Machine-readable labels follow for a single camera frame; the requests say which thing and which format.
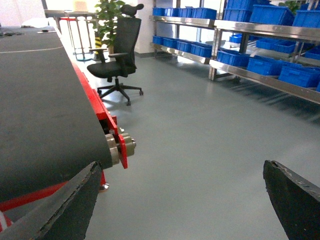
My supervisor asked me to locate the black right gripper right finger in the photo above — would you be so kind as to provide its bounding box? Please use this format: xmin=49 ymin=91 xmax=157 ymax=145
xmin=263 ymin=160 xmax=320 ymax=240

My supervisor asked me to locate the near steel shelf rack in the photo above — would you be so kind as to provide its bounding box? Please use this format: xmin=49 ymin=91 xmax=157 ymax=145
xmin=209 ymin=0 xmax=320 ymax=103

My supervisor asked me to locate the green potted plant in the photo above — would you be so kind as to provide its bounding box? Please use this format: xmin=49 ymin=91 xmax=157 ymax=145
xmin=94 ymin=0 xmax=125 ymax=54

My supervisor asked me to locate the red conveyor frame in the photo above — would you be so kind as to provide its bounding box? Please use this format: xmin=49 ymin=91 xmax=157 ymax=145
xmin=0 ymin=61 xmax=136 ymax=232

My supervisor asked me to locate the steel shelf rack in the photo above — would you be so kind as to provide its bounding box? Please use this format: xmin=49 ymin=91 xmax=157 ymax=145
xmin=149 ymin=0 xmax=224 ymax=65
xmin=209 ymin=0 xmax=320 ymax=103

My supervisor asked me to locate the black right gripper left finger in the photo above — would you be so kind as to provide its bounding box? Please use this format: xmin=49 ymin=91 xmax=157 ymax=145
xmin=0 ymin=161 xmax=103 ymax=240

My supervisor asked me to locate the far steel shelf rack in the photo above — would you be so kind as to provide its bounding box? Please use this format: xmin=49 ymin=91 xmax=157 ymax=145
xmin=149 ymin=0 xmax=224 ymax=65

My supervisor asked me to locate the dark grey conveyor belt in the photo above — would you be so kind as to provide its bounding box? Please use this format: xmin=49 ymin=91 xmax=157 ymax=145
xmin=0 ymin=27 xmax=113 ymax=202

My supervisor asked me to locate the black office chair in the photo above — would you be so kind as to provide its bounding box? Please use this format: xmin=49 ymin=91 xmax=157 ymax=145
xmin=87 ymin=3 xmax=144 ymax=106

